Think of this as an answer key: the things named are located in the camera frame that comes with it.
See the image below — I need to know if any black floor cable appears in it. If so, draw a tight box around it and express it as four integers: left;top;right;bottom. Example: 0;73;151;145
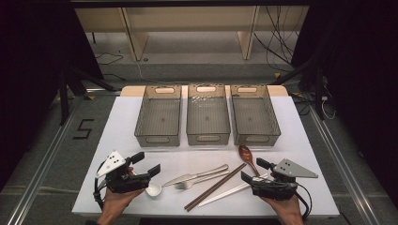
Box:
94;52;126;83

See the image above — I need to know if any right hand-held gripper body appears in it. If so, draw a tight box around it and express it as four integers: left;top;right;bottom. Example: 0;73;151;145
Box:
250;157;319;202

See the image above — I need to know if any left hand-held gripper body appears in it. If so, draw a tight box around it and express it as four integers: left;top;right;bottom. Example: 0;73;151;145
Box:
95;150;152;194

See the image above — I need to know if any left hand-held gripper black cable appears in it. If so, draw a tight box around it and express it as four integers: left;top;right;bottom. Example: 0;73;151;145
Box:
92;160;109;210

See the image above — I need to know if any white table cover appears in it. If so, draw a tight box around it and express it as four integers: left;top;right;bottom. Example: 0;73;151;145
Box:
71;95;341;218

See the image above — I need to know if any white plug with cable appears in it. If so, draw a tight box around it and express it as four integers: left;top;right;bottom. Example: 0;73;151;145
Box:
321;96;337;121

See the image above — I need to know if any person's left hand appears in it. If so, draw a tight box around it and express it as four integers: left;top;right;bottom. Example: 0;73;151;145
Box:
101;187;145;217

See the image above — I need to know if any black curtain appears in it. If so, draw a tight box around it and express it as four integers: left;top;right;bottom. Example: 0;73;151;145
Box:
0;0;104;191
290;0;398;207

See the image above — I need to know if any smoky clear plastic bin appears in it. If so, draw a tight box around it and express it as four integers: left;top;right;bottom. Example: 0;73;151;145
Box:
186;82;232;146
230;83;282;147
133;84;183;148

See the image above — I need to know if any silver fork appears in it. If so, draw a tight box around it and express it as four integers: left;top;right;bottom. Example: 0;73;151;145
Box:
174;170;231;191

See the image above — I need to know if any white chopstick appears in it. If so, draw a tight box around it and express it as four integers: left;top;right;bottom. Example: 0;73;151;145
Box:
197;173;268;207

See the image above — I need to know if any black metal stand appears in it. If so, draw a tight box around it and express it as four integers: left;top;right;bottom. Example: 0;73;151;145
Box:
57;67;116;126
270;55;327;121

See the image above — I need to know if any reddish brown wooden spoon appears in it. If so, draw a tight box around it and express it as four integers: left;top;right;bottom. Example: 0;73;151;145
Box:
237;144;261;177

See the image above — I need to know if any bundle of hanging black cables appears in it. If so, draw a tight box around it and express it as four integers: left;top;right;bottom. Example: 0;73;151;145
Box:
253;5;306;68

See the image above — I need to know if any white floor cable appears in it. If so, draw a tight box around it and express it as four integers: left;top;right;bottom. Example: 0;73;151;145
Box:
135;60;176;85

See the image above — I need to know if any aluminium floor rail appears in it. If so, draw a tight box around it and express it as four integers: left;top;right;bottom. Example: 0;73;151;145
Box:
6;93;85;225
308;106;381;225

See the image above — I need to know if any person's right hand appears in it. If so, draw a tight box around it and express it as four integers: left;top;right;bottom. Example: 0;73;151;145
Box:
261;197;303;219

